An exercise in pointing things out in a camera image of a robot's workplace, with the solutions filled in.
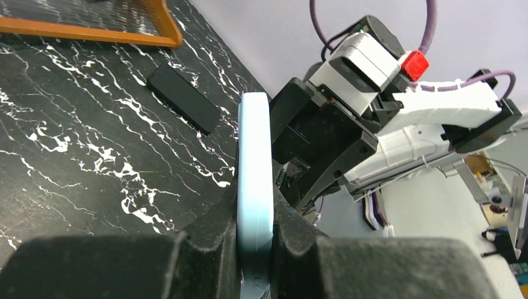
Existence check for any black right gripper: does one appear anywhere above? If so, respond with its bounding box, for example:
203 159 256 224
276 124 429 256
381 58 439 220
270 78 378 210

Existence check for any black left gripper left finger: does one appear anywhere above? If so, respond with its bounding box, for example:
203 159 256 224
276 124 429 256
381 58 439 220
1 183 241 298

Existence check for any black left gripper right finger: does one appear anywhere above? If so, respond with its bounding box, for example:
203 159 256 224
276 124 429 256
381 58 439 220
271 188 498 298

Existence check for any light blue phone case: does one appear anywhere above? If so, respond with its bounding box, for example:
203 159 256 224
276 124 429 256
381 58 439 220
237 92 274 298

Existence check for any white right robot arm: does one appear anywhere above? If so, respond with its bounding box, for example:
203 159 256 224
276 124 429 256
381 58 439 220
270 15 522 211

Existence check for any orange wooden shelf rack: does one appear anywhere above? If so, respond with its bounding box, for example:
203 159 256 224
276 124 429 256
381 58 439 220
1 0 183 49

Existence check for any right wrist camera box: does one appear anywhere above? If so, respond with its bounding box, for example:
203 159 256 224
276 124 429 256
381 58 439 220
308 32 400 116

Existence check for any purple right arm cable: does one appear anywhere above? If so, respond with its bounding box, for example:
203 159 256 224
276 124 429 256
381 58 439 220
309 0 517 100

